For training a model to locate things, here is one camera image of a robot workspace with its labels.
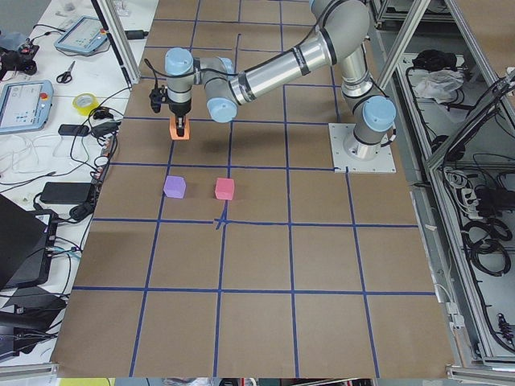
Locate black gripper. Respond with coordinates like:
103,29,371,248
168,101,191,138

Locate orange foam cube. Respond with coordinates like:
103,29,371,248
169,117,191,141

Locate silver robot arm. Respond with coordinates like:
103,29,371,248
149,1,397,161

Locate purple foam cube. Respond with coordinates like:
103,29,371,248
163,175,186,199

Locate small black charger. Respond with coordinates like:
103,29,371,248
93,106,113,120

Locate pink foam cube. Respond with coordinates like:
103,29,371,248
215,178,235,200

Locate yellow tape roll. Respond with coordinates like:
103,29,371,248
72,92,100,117

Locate black power adapter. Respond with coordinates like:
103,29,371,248
58,124,89,137

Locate upper teach pendant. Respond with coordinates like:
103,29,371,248
54,16,107,56

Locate teach pendant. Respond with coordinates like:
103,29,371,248
1,80,54,134
54,16,107,56

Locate large black power brick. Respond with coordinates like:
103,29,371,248
40,182,93,204

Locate lower teach pendant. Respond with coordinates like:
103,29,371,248
1,80,54,134

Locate black laptop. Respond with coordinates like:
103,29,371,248
1,196,57,290

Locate crumpled white cloth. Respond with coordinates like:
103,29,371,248
414,69,464,104

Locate black handled scissors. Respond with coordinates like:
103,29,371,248
56,61,76,84

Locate aluminium frame post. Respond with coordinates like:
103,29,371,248
91,0,141,88

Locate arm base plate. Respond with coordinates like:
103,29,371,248
328,123,397,174

